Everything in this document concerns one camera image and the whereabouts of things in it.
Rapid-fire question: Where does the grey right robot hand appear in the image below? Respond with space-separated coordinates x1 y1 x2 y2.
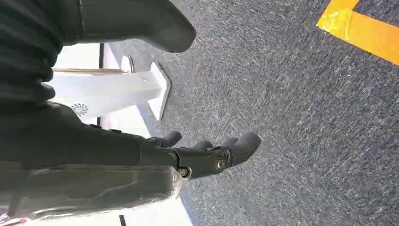
0 0 262 181

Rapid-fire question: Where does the white table leg with foot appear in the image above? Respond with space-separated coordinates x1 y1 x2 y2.
43 62 172 121

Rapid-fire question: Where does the thin wooden strip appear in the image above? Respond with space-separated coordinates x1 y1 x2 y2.
52 67 129 76

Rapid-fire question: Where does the black vertical bar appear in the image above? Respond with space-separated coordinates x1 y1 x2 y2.
98 42 105 70

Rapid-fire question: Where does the red and white printed item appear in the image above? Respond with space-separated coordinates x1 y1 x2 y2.
0 213 29 226

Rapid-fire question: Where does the ribbed grey right arm sleeve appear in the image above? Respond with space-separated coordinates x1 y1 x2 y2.
0 0 82 105

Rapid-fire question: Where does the yellow floor tape strip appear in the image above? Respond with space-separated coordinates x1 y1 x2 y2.
316 0 399 66

